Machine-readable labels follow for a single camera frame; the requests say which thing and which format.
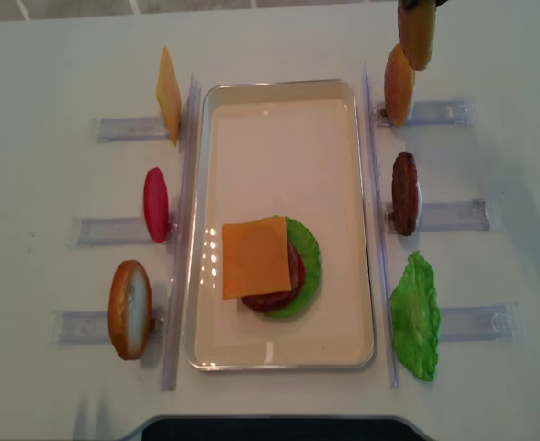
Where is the orange cheese slice in tray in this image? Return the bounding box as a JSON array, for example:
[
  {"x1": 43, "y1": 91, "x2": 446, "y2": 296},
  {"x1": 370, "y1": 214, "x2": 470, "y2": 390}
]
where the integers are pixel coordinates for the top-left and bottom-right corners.
[{"x1": 221, "y1": 216, "x2": 291, "y2": 300}]

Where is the upright red tomato slice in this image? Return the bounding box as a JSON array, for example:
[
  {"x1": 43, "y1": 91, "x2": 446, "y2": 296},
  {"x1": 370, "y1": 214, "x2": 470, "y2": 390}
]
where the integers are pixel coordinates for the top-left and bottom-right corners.
[{"x1": 143, "y1": 167, "x2": 169, "y2": 243}]

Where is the clear bun holder strip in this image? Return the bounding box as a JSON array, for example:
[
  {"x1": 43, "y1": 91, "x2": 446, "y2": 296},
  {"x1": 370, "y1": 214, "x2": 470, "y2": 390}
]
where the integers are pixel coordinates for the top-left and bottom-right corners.
[
  {"x1": 51, "y1": 308, "x2": 166, "y2": 346},
  {"x1": 402, "y1": 98, "x2": 475, "y2": 126}
]

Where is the clear lettuce holder strip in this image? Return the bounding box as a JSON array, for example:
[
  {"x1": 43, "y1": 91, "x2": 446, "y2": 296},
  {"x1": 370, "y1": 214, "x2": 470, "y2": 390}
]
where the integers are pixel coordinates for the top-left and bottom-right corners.
[{"x1": 439, "y1": 302, "x2": 523, "y2": 343}]

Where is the dark base at bottom edge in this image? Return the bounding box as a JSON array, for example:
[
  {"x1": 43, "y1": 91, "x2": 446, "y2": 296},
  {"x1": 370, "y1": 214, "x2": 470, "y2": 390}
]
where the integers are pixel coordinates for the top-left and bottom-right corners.
[{"x1": 139, "y1": 416, "x2": 430, "y2": 440}]

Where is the clear right bun holder strip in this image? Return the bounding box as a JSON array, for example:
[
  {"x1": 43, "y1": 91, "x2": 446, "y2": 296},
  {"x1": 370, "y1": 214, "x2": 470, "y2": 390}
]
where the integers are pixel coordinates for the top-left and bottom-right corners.
[{"x1": 402, "y1": 98, "x2": 475, "y2": 126}]

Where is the brown meat patty in tray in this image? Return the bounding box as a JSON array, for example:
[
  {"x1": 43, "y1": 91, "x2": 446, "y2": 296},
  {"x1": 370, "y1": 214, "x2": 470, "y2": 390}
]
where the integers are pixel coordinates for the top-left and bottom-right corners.
[{"x1": 241, "y1": 238, "x2": 301, "y2": 314}]

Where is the upright green lettuce leaf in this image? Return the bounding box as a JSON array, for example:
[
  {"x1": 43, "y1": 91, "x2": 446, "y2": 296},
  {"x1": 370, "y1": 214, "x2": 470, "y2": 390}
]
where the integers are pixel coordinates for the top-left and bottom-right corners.
[{"x1": 389, "y1": 251, "x2": 441, "y2": 381}]

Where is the clear left bun holder strip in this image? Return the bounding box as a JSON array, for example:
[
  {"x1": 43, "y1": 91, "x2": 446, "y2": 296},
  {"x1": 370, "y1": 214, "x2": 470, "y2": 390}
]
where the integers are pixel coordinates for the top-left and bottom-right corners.
[{"x1": 51, "y1": 308, "x2": 166, "y2": 346}]

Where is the clear patty holder strip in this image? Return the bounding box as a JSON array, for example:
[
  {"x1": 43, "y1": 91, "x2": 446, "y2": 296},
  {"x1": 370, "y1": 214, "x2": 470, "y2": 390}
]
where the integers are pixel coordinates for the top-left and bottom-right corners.
[{"x1": 382, "y1": 198, "x2": 501, "y2": 233}]

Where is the clear tomato holder strip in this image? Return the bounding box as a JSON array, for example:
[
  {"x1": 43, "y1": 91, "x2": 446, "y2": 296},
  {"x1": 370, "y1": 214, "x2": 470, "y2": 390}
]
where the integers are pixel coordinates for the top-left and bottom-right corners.
[{"x1": 68, "y1": 217, "x2": 154, "y2": 248}]

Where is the upright bun half on left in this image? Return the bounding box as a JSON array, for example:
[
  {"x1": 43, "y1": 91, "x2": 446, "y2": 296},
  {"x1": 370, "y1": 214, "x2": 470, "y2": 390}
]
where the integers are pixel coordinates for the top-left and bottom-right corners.
[{"x1": 107, "y1": 260, "x2": 152, "y2": 360}]

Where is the upright bun on right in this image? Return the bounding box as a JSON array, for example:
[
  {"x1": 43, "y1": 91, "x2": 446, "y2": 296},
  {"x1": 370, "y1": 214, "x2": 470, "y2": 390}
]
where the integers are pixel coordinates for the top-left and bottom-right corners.
[{"x1": 384, "y1": 43, "x2": 415, "y2": 127}]

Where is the green lettuce leaf in tray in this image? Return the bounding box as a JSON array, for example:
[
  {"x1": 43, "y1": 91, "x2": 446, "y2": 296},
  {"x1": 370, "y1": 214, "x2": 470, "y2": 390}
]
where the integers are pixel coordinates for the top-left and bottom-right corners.
[{"x1": 264, "y1": 216, "x2": 322, "y2": 320}]

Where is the clear cheese holder strip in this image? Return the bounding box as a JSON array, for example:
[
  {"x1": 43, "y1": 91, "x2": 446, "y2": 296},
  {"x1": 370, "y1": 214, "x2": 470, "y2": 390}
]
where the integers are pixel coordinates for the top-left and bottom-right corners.
[{"x1": 90, "y1": 117, "x2": 169, "y2": 143}]

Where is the upright brown meat patty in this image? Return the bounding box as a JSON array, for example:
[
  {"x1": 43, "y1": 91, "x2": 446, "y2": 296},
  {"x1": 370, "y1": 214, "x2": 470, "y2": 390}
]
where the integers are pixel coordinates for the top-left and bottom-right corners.
[{"x1": 391, "y1": 152, "x2": 420, "y2": 236}]

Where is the upright cheese slice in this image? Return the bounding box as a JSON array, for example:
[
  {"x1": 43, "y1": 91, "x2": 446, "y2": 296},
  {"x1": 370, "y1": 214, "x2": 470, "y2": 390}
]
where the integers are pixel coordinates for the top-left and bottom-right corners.
[{"x1": 156, "y1": 46, "x2": 182, "y2": 146}]

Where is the sesame top bun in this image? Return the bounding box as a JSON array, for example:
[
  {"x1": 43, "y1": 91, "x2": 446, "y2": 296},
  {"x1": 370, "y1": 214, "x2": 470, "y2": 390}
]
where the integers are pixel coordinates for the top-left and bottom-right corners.
[{"x1": 398, "y1": 0, "x2": 436, "y2": 71}]

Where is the white rectangular tray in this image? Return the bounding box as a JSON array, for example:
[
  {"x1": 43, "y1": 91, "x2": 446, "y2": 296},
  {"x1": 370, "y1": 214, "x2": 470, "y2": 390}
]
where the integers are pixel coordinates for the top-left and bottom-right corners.
[{"x1": 183, "y1": 79, "x2": 376, "y2": 371}]

